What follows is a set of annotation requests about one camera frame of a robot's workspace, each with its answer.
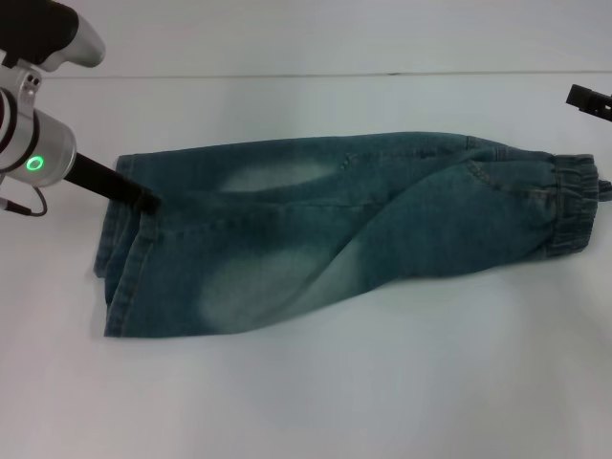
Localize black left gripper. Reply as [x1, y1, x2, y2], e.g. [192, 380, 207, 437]
[61, 152, 162, 214]

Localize blue denim shorts with print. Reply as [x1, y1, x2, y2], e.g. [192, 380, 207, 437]
[93, 131, 612, 339]

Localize thin dark cable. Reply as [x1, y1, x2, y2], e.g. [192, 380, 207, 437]
[9, 187, 47, 218]

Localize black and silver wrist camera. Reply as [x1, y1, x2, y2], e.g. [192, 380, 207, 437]
[0, 0, 107, 71]

